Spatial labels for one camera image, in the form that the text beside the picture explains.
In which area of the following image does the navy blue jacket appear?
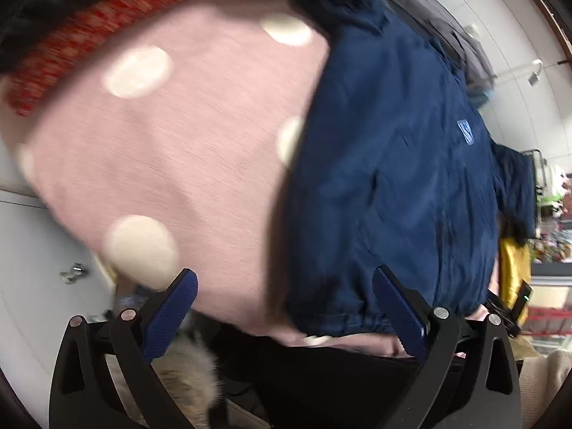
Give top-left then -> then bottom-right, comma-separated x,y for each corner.
285,0 -> 535,337

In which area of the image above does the beige fur trim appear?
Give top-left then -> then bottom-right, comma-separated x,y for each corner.
151,332 -> 220,428

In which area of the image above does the white cabinet with knob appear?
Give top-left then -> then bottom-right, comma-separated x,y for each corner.
1,149 -> 114,427

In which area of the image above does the yellow satin cloth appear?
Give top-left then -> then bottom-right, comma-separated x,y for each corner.
497,237 -> 531,310

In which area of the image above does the pink polka dot blanket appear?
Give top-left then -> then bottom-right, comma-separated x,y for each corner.
1,0 -> 403,356

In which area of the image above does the red floral cloth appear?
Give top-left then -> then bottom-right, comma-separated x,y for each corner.
4,0 -> 270,117

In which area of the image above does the grey padded garment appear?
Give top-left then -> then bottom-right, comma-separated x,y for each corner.
388,0 -> 495,105

